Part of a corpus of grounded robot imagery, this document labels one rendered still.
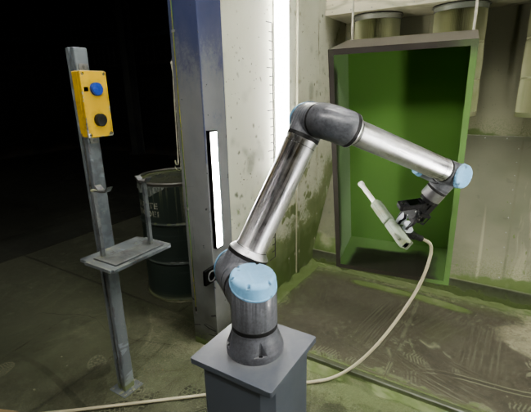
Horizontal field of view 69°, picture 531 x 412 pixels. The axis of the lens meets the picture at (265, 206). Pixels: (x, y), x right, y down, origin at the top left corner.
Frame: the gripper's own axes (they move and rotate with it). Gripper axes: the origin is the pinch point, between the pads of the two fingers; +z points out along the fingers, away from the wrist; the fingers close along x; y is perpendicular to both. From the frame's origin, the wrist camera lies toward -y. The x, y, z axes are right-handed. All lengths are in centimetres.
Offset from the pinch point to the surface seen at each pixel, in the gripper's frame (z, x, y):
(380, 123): -27, 63, 5
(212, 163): 27, 52, -74
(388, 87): -44, 65, -4
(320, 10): -56, 176, -13
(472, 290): 37, 24, 124
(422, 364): 57, -27, 55
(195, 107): 8, 66, -90
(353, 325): 80, 12, 43
